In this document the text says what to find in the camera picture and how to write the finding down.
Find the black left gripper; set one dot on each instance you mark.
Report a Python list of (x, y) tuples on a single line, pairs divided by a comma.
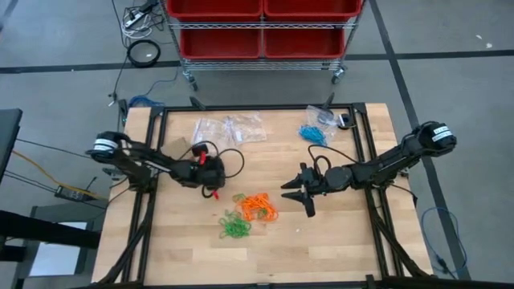
[(209, 173)]

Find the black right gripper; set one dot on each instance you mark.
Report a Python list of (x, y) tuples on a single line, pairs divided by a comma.
[(317, 182)]

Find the green rubber band tangle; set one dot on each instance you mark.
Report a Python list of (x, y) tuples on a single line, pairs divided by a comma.
[(235, 226)]

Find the bunch of blue rubber bands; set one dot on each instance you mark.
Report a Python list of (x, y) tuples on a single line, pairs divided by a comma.
[(311, 134)]

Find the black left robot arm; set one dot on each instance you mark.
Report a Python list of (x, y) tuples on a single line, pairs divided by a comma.
[(120, 150)]

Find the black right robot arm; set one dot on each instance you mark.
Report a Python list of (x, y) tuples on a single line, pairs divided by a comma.
[(381, 166)]

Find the orange rubber band tangle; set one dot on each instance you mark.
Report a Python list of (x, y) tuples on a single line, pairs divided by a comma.
[(257, 208)]

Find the black device with green light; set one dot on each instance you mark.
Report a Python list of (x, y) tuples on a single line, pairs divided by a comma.
[(123, 110)]

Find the red plastic bin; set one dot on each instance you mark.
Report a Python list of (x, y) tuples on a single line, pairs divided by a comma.
[(214, 9), (304, 43), (313, 9), (220, 43)]

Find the black power adapter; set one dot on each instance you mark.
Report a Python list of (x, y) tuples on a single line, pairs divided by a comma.
[(70, 193)]

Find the white power strip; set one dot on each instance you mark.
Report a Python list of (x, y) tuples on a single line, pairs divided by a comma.
[(134, 19)]

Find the black desk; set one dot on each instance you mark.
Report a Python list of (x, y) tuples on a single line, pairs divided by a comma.
[(8, 136)]

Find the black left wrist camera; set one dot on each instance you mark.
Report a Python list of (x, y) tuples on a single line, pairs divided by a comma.
[(200, 149)]

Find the black aluminium rig frame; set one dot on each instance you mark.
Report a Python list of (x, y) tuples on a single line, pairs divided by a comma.
[(261, 107)]

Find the black bench frame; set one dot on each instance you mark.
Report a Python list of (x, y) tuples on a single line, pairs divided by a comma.
[(40, 234)]

